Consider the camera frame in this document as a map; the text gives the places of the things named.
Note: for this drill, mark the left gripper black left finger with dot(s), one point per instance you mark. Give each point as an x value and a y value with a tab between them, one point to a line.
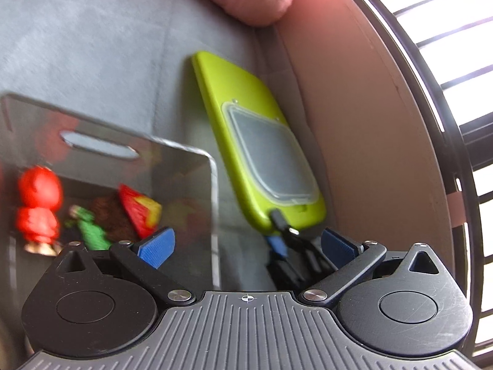
124	274

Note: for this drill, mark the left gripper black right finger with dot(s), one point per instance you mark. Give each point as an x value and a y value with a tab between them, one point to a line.
352	263

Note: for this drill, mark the smoky transparent storage bin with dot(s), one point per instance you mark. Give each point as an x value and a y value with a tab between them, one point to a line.
92	159

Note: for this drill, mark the green lid with clear window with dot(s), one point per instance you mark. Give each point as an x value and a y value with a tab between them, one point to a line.
267	167

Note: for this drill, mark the crocheted doll with red hat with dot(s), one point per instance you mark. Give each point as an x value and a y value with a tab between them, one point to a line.
122	215

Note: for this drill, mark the red hooded figurine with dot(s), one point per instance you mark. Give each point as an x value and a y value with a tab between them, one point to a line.
41	195

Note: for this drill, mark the black window security bars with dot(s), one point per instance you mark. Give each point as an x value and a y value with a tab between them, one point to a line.
444	50

